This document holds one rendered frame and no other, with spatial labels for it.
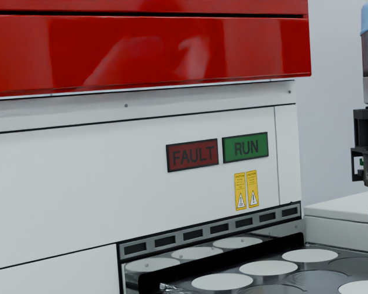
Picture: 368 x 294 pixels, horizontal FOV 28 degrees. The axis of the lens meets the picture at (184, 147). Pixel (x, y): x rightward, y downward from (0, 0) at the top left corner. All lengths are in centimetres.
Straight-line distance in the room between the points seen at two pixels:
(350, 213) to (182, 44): 47
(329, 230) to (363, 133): 39
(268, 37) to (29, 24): 48
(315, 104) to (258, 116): 242
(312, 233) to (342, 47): 259
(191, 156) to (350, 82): 282
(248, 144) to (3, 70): 53
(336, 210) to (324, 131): 244
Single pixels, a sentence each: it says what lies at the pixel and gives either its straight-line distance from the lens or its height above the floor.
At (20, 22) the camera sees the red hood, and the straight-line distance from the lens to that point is 106.
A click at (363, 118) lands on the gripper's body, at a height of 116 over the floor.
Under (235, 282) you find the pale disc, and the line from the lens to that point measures 121.
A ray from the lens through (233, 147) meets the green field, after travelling 135.
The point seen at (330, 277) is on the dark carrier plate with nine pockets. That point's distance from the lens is 122.
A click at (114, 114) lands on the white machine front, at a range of 119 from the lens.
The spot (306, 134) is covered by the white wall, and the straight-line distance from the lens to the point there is 377.
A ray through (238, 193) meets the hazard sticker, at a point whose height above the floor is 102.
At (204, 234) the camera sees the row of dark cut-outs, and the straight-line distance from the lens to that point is 132.
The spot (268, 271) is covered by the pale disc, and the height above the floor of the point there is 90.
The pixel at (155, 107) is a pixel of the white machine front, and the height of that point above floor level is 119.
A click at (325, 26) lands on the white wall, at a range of 391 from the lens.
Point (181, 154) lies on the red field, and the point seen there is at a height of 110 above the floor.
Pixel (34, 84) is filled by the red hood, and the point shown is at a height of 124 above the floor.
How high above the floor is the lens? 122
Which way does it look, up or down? 5 degrees down
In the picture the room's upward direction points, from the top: 4 degrees counter-clockwise
